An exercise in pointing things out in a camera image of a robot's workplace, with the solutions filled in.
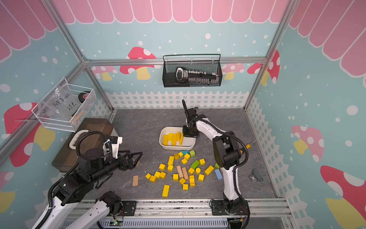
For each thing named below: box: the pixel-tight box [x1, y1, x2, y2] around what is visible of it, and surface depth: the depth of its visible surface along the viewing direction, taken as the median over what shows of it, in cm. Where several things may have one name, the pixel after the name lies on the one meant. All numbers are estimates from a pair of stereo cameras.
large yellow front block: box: [162, 184, 171, 198], surface depth 81 cm
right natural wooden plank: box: [181, 166, 190, 180], surface depth 87 cm
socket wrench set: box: [175, 67, 220, 85], surface depth 91 cm
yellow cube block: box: [158, 163, 166, 172], surface depth 89 cm
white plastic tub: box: [159, 126, 196, 151], surface depth 102 cm
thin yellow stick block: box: [179, 132, 184, 146], surface depth 101 cm
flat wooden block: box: [132, 175, 139, 187], surface depth 85 cm
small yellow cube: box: [199, 158, 206, 167], surface depth 91 cm
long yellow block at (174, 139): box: [171, 133, 177, 146], surface depth 102 cm
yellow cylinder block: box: [176, 131, 182, 142], surface depth 102 cm
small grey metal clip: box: [249, 168, 264, 182], surface depth 85 cm
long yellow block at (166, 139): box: [162, 134, 169, 146], surface depth 102 cm
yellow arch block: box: [189, 175, 196, 188], surface depth 85 cm
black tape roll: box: [78, 91, 91, 104], surface depth 82 cm
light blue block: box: [214, 168, 224, 180], surface depth 87 cm
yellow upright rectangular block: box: [167, 156, 175, 166], surface depth 93 cm
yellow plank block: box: [167, 132, 173, 142], surface depth 103 cm
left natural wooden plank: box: [176, 165, 184, 178], surface depth 88 cm
